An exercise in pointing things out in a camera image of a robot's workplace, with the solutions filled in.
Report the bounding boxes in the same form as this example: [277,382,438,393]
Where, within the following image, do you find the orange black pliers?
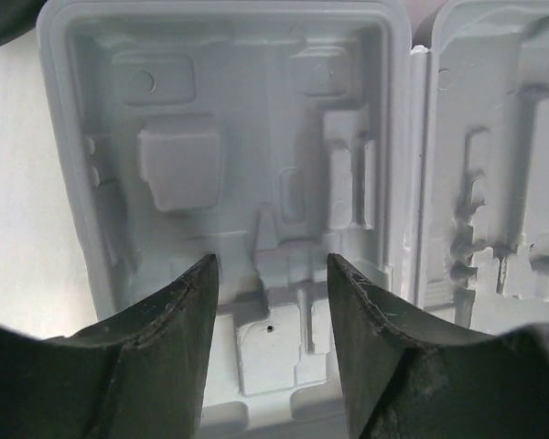
[0,0,46,47]

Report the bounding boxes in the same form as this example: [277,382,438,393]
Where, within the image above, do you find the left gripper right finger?
[327,253,549,438]

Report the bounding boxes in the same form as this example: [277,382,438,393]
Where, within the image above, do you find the grey plastic tool case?
[37,1,549,438]

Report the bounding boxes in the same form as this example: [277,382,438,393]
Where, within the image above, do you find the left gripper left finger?
[0,255,219,438]

